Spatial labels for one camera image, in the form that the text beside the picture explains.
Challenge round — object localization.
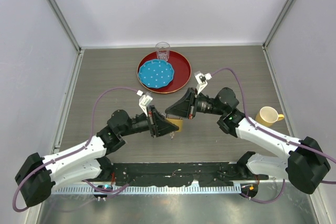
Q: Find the large brass padlock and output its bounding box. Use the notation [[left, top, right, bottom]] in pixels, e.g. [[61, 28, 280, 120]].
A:
[[166, 114, 183, 132]]

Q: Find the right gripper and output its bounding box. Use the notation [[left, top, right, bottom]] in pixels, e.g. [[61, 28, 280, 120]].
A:
[[166, 87, 226, 119]]

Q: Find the yellow cream mug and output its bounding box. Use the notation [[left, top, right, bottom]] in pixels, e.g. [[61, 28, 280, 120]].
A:
[[255, 106, 285, 127]]

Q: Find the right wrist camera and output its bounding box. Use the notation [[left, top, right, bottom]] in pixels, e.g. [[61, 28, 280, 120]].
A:
[[194, 71, 212, 94]]

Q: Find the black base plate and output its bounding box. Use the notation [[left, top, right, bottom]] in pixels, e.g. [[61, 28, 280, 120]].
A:
[[88, 162, 269, 187]]

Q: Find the large padlock key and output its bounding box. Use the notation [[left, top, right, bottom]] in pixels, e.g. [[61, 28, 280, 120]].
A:
[[169, 132, 175, 139]]

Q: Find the red round tray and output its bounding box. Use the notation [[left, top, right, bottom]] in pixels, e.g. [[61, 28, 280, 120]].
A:
[[137, 51, 191, 94]]

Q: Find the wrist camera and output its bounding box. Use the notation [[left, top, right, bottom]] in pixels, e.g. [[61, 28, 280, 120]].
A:
[[194, 71, 212, 94], [136, 90, 153, 116]]

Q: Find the clear plastic cup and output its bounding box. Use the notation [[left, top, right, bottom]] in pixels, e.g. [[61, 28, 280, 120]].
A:
[[155, 42, 170, 61]]

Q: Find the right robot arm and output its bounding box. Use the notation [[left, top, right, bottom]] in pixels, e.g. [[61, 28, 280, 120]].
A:
[[165, 88, 331, 194]]

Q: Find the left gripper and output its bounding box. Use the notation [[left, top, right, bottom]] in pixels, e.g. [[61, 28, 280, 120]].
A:
[[120, 104, 178, 137]]

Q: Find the blue dotted plate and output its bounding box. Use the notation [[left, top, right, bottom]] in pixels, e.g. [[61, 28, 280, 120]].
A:
[[138, 59, 174, 89]]

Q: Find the slotted cable duct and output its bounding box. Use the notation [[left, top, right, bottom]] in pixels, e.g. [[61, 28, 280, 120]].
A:
[[53, 182, 242, 195]]

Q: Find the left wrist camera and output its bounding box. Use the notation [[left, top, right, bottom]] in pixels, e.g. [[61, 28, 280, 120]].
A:
[[136, 90, 153, 116]]

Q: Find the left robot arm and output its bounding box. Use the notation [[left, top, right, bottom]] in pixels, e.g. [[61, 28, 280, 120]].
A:
[[14, 105, 180, 208]]

